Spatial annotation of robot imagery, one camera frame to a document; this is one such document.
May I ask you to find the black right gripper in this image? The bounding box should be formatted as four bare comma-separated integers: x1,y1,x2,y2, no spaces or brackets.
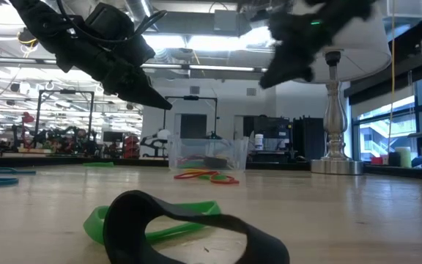
258,13,344,91

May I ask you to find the white shade table lamp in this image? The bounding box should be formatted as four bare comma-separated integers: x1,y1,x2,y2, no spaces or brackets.
291,0,393,175

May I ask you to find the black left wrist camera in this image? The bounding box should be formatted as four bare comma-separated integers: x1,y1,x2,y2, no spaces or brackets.
84,2,136,42

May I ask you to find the red chair stack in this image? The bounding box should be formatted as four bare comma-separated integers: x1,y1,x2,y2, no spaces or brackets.
122,134,141,160

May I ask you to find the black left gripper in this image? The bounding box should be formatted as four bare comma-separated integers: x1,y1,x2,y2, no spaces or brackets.
54,35,174,111

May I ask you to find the green cup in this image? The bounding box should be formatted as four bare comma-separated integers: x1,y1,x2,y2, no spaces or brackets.
395,146,412,169

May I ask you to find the ceiling light strip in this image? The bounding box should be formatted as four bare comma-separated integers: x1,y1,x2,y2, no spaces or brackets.
0,56,270,73

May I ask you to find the wide black rubber band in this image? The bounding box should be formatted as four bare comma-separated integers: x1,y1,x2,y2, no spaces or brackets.
102,189,291,264

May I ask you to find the red rubber band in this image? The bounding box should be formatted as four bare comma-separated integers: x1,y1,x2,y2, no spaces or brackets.
173,170,240,186

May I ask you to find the silver ceiling duct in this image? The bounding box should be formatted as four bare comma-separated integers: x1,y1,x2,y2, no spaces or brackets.
125,0,160,32

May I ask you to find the black cabinet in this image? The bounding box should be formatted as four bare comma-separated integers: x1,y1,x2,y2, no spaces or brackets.
243,116,292,164
292,116,326,163

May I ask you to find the clear plastic bin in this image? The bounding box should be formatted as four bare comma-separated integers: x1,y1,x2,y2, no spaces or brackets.
166,134,250,172

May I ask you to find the green rubber band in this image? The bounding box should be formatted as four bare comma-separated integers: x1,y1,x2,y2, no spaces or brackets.
83,199,222,246
196,173,230,181
82,161,115,168
176,161,207,170

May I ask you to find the black rig frame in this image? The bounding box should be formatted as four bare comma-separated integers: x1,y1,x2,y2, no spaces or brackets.
34,88,96,147
163,95,220,140

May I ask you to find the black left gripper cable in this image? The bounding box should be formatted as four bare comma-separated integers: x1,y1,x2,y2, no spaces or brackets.
56,0,169,44

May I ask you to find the grey ceiling box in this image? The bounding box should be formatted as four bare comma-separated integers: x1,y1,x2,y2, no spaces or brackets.
213,10,240,32

